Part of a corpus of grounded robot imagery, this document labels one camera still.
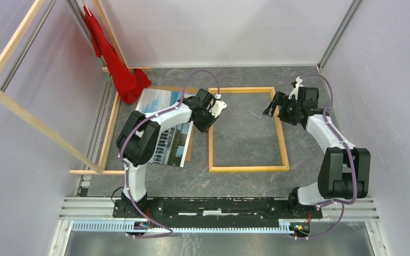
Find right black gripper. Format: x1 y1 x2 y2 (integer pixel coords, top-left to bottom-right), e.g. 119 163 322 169
263 91 302 126

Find building photo print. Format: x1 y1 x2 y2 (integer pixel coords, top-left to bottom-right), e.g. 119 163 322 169
135 87 194 168

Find brown cardboard backing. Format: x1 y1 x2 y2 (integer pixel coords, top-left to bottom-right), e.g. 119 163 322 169
138 85 200 162

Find yellow picture frame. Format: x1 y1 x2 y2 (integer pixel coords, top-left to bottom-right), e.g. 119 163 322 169
208 87 290 172

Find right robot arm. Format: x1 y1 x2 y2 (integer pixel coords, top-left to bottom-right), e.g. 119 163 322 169
263 86 371 218

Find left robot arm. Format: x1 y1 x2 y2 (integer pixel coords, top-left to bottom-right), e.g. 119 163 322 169
116 89 227 218

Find red cloth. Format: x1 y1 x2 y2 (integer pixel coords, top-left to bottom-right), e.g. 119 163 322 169
83 6 152 104

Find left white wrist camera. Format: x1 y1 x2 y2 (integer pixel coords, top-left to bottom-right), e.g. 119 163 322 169
209 93 227 118

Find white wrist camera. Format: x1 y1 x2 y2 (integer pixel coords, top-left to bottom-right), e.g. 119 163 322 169
209 93 227 118
288 76 304 101

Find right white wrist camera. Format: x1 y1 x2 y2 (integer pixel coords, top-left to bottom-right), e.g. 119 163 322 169
288 76 304 101

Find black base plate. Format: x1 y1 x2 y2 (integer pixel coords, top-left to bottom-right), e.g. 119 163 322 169
112 197 323 228

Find aluminium rail base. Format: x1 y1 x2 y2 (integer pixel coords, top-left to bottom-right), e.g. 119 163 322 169
49 197 390 255

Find wooden rack frame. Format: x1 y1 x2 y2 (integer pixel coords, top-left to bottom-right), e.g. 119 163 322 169
0 0 152 177

